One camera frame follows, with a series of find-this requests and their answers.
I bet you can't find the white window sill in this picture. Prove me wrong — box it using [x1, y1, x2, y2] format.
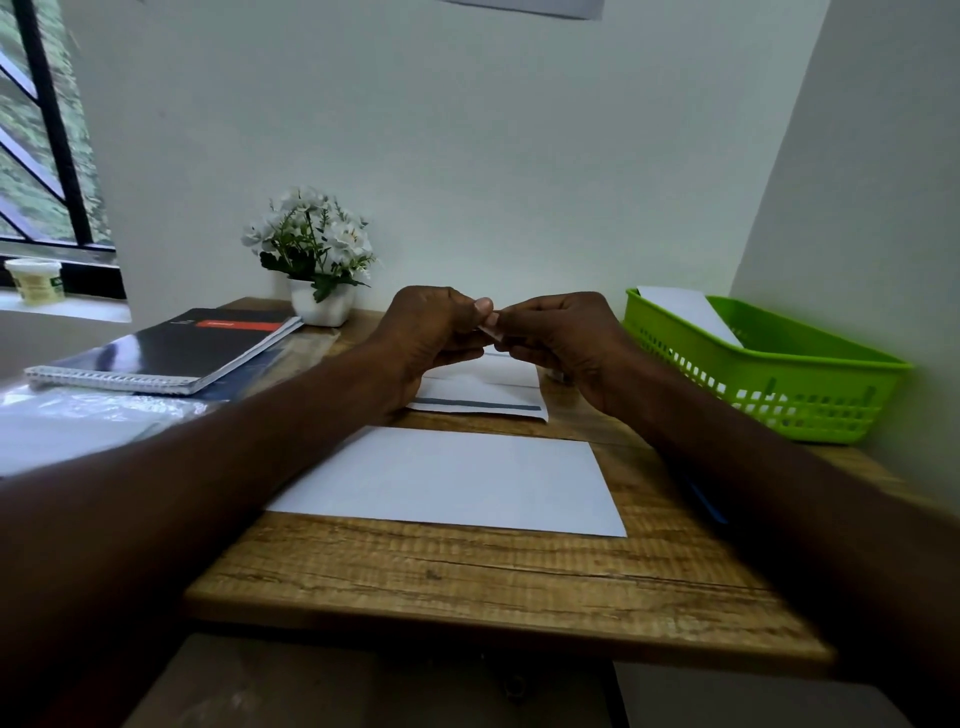
[0, 287, 133, 325]

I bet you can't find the person's left forearm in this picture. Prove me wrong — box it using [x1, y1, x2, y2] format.
[0, 344, 406, 728]

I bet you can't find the black spiral notebook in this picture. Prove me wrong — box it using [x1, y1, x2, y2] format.
[23, 306, 305, 397]

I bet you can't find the white envelope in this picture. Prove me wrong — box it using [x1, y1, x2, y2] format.
[265, 425, 629, 540]
[635, 284, 746, 349]

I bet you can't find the clear plastic sleeve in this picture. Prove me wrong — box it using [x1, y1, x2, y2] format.
[0, 326, 340, 479]

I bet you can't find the black window grille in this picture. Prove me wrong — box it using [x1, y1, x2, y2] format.
[0, 0, 128, 301]

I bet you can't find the blue pen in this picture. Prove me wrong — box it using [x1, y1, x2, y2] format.
[686, 479, 730, 527]

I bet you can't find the paper notice sheet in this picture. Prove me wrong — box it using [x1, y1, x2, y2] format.
[442, 0, 607, 22]

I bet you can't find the person's right hand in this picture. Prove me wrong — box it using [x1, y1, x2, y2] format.
[482, 290, 640, 419]

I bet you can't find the small cream jar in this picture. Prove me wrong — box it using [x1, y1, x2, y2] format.
[2, 257, 67, 307]

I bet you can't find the stack of white envelopes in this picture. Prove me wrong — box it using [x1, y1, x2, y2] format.
[0, 414, 178, 479]

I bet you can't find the grey lined printed document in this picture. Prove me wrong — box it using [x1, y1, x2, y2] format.
[406, 345, 551, 424]

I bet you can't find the blue book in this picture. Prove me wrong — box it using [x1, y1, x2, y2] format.
[189, 344, 292, 403]

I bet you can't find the person's right forearm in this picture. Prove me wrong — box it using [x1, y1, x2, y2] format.
[607, 359, 960, 728]

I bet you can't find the green plastic basket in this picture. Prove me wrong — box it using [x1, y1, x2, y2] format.
[621, 287, 916, 446]

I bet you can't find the person's left hand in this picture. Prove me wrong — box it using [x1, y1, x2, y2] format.
[365, 284, 497, 412]

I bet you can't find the white flower plant in pot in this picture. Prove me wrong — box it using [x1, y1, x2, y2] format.
[239, 186, 377, 329]

